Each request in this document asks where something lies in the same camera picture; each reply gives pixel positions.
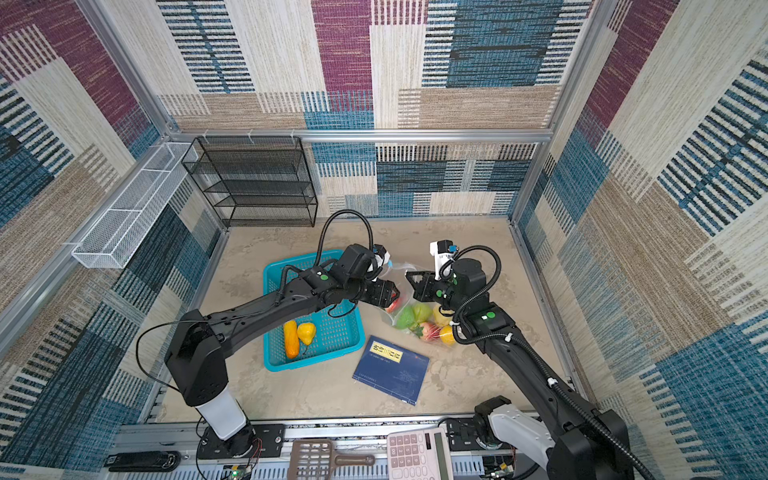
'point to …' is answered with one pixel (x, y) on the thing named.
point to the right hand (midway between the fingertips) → (407, 279)
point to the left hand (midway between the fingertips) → (393, 288)
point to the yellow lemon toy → (446, 335)
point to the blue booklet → (392, 369)
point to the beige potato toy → (440, 319)
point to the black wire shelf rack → (254, 181)
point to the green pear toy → (423, 312)
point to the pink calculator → (419, 455)
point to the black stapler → (143, 462)
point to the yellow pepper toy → (306, 332)
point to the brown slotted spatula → (313, 459)
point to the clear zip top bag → (428, 332)
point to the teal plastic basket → (333, 335)
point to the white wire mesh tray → (116, 237)
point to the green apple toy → (406, 318)
